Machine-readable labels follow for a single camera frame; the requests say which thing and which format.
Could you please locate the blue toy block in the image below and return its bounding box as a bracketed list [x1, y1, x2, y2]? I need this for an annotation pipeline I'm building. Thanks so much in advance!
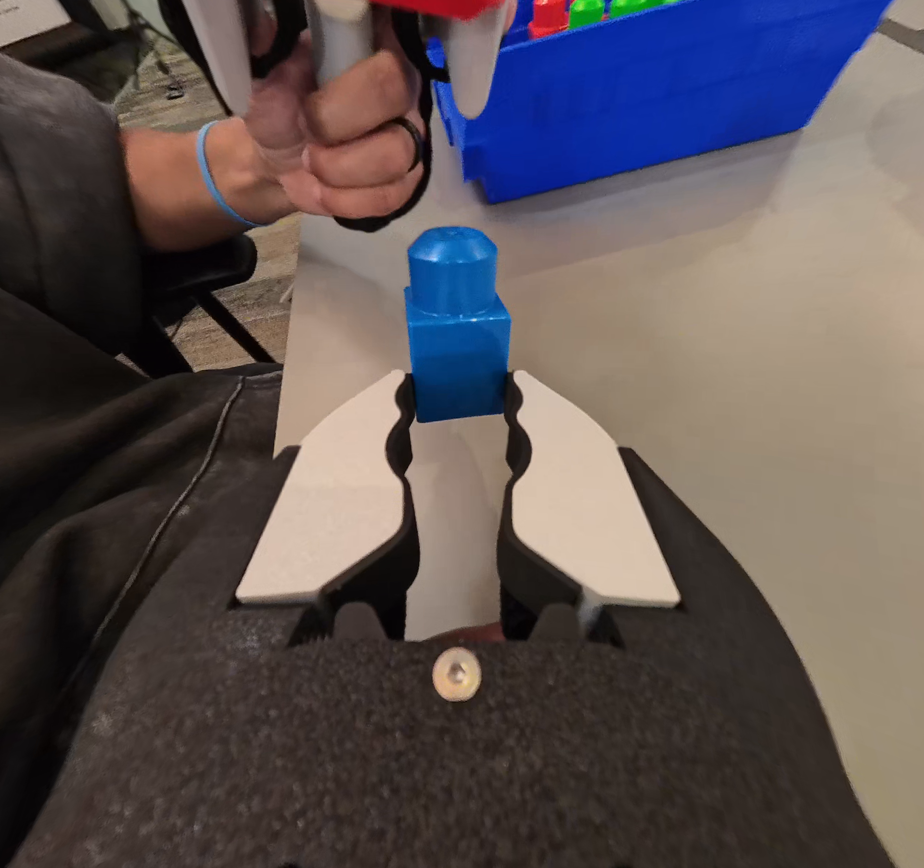
[404, 227, 512, 423]

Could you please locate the blue plastic bin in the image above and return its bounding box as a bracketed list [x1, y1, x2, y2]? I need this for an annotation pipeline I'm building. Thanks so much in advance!
[426, 0, 914, 205]

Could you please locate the blue wristband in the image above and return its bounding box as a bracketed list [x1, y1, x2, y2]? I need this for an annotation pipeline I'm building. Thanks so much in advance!
[196, 120, 268, 228]

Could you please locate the person's left hand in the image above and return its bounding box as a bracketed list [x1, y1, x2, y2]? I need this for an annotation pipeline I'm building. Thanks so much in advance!
[244, 51, 421, 225]

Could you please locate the person's dark clothing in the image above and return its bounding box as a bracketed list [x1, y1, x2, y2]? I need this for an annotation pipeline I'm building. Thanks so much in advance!
[0, 52, 300, 868]

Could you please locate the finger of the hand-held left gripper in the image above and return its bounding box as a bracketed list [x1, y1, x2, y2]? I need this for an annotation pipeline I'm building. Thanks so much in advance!
[160, 0, 255, 119]
[436, 0, 519, 121]

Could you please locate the black office chair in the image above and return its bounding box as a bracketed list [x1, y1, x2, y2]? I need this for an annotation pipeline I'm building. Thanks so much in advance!
[141, 236, 279, 378]

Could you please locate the grey desk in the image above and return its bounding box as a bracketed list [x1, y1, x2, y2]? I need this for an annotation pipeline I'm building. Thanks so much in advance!
[273, 0, 924, 868]

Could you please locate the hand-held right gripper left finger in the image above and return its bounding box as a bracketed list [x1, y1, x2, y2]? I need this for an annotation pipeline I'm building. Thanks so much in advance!
[236, 370, 421, 641]

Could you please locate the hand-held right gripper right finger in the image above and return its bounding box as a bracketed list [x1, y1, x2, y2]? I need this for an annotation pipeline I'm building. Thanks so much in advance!
[497, 370, 682, 641]

